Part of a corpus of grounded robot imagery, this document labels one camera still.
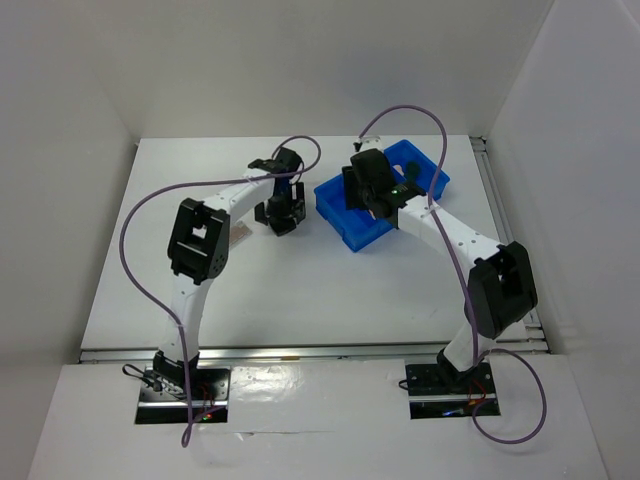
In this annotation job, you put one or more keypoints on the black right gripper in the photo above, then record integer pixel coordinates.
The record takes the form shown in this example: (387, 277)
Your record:
(352, 198)

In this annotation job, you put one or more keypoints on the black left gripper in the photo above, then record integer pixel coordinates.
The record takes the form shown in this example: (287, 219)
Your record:
(292, 208)

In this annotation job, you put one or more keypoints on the clear nude eyeshadow palette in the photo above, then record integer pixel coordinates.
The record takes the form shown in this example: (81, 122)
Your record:
(238, 232)

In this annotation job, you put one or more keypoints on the beige makeup sponge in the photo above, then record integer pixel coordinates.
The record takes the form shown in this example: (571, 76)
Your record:
(397, 169)

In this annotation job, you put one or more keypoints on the dark green labelled round puff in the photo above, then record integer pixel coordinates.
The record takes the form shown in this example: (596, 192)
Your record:
(412, 171)

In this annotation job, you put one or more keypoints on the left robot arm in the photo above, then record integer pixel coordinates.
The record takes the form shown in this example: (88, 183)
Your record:
(199, 249)

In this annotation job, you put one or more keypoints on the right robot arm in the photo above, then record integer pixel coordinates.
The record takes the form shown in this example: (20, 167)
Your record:
(496, 279)

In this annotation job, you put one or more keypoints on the blue divided plastic bin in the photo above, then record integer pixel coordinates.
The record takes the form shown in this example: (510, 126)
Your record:
(358, 229)

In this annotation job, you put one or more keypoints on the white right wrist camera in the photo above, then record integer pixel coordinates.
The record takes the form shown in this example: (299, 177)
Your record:
(368, 143)

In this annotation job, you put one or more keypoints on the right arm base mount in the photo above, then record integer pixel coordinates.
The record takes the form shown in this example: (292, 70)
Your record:
(431, 397)

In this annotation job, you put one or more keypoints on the aluminium front rail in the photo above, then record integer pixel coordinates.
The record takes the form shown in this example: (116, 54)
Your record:
(285, 353)

